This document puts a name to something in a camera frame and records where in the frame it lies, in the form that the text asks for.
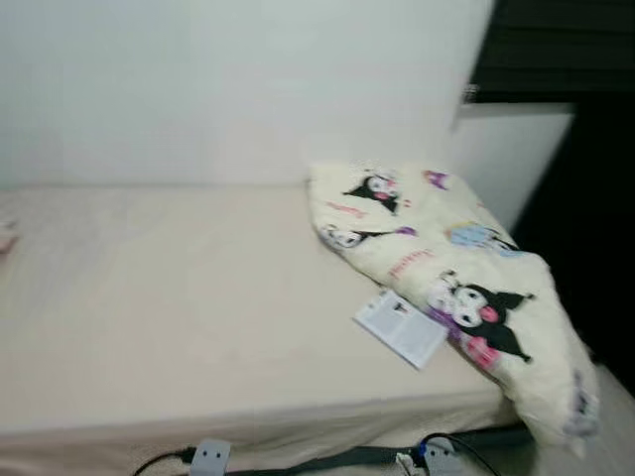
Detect cream cartoon print quilt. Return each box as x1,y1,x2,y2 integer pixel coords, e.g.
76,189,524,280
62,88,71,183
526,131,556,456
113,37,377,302
305,160,602,458

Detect black wardrobe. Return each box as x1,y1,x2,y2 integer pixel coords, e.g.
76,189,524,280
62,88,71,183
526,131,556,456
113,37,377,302
505,94,635,394

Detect dark window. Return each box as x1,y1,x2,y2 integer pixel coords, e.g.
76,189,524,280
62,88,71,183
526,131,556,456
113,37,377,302
465,0,635,106

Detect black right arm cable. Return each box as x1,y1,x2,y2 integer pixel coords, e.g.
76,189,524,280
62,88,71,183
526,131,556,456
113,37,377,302
416,431,503,476

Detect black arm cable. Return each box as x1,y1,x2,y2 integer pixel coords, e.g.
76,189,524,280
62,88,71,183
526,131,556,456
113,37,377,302
131,447,197,476
416,431,503,476

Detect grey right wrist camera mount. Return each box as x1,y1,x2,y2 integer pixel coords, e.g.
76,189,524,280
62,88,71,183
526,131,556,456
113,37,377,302
414,438,466,476

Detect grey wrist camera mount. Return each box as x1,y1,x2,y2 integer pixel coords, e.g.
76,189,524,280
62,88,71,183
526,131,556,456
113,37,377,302
414,438,466,476
188,438,232,476

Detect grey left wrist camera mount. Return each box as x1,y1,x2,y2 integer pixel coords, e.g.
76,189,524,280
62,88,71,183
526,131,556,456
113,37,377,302
188,438,232,476

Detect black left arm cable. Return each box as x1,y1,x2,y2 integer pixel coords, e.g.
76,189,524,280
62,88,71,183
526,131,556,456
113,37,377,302
131,447,197,476

